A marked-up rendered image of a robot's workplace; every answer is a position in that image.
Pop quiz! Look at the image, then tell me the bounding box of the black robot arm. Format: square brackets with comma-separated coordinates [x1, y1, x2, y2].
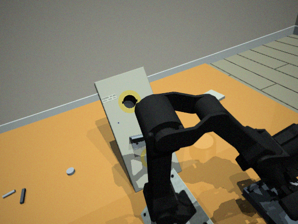
[134, 92, 298, 224]

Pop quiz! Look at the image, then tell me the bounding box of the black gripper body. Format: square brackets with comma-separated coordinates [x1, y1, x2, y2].
[258, 163, 298, 221]

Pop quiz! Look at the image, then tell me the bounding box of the grey service panel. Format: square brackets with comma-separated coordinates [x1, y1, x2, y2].
[95, 67, 153, 192]

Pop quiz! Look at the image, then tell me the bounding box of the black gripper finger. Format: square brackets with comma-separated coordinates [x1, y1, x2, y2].
[275, 194, 283, 202]

